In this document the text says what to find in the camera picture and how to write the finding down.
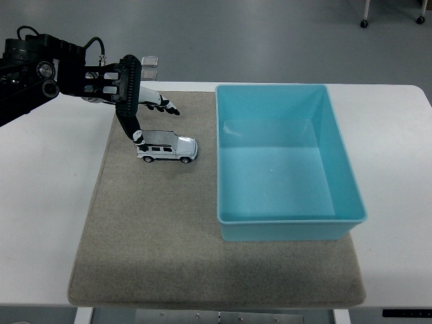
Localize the grey-brown felt mat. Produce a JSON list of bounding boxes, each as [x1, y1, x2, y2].
[[67, 90, 367, 308]]

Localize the black table control panel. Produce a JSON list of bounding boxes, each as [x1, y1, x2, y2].
[[381, 308, 432, 319]]

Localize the white and black hand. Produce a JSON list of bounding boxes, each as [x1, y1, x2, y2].
[[113, 53, 181, 153]]

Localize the grey metal plate with screws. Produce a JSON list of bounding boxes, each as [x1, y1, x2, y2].
[[134, 310, 304, 324]]

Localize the blue plastic box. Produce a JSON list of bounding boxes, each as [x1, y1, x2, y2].
[[215, 83, 368, 242]]

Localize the white toy car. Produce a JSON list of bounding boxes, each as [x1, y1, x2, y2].
[[136, 130, 199, 165]]

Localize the white table leg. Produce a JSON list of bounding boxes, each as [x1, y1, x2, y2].
[[333, 308, 352, 324], [74, 307, 94, 324]]

